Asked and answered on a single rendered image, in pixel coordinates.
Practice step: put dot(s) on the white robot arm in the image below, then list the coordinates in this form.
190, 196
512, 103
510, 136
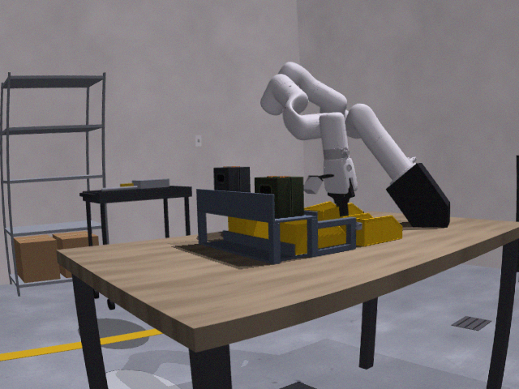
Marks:
335, 122

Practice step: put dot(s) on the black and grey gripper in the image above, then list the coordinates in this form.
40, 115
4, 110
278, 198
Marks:
341, 186

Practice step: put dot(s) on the olive green tool case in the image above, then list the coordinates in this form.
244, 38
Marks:
288, 194

